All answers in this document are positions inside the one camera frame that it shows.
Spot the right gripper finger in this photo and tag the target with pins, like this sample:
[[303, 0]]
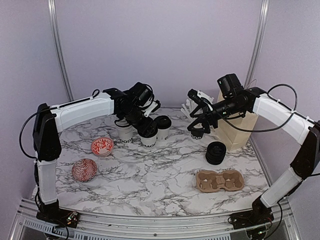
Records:
[[199, 126], [197, 113]]

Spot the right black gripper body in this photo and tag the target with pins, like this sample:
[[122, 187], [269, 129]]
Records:
[[208, 114]]

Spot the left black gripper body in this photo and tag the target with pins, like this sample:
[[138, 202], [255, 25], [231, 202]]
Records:
[[137, 122]]

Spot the white paper coffee cup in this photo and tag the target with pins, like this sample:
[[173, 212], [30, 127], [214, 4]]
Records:
[[162, 134]]

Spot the brown paper takeout bag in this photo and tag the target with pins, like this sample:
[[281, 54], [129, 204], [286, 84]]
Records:
[[233, 117]]

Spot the brown cardboard cup carrier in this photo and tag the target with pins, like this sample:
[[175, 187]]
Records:
[[209, 181]]

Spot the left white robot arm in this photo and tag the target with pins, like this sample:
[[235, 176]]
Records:
[[134, 105]]

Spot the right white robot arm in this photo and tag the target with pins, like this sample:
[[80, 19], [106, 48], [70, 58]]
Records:
[[301, 128]]

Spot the bundle of white wrapped straws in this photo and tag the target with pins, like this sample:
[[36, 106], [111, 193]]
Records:
[[188, 107]]

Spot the black cup holding straws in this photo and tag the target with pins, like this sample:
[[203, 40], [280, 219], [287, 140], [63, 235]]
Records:
[[197, 133]]

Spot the stack of white paper cups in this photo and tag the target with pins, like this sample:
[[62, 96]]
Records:
[[125, 131]]

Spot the stack of black lids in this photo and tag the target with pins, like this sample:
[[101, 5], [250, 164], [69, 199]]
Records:
[[215, 152]]

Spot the red floral ceramic bowl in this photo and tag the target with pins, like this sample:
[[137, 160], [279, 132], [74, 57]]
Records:
[[102, 146]]

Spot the red geometric ceramic bowl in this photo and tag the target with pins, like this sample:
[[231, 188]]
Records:
[[84, 170]]

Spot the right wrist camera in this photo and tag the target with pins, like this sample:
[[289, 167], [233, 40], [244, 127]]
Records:
[[200, 98]]

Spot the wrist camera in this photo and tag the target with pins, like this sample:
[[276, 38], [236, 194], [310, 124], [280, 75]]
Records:
[[154, 106], [200, 98]]

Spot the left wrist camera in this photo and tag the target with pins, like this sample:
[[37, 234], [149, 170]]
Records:
[[154, 106]]

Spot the right aluminium frame post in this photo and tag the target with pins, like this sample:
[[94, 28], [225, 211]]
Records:
[[260, 32]]

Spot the aluminium frame post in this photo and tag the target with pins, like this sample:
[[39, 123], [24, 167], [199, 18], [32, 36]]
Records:
[[260, 32], [58, 48]]

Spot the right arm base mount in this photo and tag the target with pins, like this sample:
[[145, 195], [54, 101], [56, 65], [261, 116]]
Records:
[[259, 214]]

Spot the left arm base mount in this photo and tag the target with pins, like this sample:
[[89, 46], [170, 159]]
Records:
[[52, 213]]

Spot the left aluminium frame post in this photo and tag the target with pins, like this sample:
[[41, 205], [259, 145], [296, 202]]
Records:
[[58, 48]]

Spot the front aluminium rail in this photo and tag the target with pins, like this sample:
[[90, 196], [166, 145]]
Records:
[[102, 226]]

